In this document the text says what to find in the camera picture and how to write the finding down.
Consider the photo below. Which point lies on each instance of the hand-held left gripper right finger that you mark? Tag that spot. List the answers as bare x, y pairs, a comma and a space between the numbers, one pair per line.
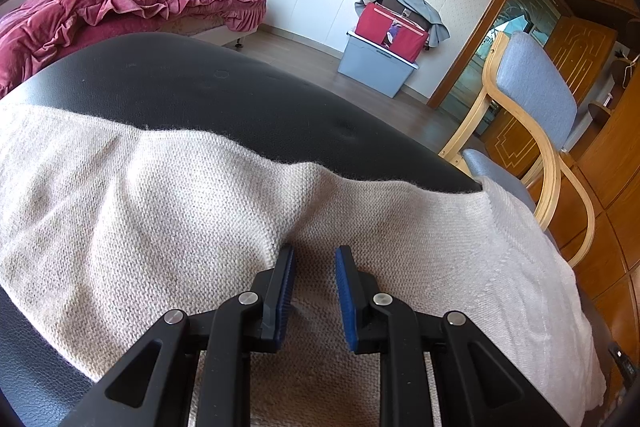
346, 302

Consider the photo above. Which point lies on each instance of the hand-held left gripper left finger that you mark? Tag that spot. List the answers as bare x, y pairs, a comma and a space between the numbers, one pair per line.
284, 302

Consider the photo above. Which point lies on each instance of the beige knit sweater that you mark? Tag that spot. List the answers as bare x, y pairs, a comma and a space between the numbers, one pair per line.
175, 217

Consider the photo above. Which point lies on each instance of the black leather ottoman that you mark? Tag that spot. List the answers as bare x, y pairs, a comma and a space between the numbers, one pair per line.
225, 92

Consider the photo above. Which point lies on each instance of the grey plastic storage bin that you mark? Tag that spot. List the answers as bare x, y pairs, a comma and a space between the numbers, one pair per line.
370, 72

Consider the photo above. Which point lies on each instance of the red storage box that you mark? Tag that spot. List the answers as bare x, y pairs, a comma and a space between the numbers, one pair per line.
385, 34

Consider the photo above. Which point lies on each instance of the white bed base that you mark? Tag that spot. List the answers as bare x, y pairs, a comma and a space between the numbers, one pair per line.
210, 29

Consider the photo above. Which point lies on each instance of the grey wooden armchair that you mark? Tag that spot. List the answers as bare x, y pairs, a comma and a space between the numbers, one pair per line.
540, 92

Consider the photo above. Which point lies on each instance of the brown suitcase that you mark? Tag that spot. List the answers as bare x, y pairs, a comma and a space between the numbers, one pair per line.
400, 4

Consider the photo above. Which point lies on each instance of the grey cloth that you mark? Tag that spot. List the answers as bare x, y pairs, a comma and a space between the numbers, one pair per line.
415, 2

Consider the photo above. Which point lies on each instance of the red quilt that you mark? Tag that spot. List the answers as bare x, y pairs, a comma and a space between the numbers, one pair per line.
100, 7

